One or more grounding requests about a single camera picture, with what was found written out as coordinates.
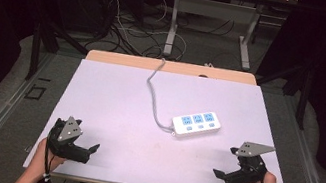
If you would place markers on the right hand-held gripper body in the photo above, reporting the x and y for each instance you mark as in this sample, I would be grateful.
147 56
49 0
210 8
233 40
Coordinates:
246 172

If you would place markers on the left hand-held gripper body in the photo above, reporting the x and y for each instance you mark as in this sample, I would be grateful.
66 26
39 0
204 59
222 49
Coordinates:
69 142

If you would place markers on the wooden table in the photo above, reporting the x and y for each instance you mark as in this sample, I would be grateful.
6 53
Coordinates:
142 62

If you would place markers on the white power strip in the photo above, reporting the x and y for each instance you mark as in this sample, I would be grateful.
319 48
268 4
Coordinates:
196 124

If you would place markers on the person's left hand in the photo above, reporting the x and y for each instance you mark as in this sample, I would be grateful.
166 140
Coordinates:
40 159

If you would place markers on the white table mat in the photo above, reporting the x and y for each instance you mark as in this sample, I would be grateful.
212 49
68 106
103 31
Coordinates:
131 123

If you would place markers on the black metal stand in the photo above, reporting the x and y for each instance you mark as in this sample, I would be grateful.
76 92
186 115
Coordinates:
303 96
36 49

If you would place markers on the white-legged background table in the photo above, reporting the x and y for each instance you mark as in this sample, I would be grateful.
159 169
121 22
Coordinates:
216 9

